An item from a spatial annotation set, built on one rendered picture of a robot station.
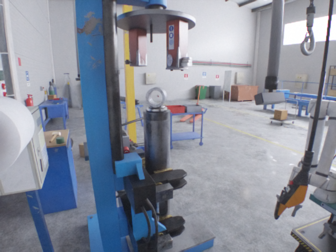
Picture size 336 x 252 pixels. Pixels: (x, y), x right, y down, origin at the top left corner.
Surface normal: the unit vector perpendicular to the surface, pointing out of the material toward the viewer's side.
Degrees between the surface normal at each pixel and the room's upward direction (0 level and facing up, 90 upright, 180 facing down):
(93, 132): 90
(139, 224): 90
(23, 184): 90
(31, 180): 90
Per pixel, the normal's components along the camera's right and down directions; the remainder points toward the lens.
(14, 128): 0.41, 0.24
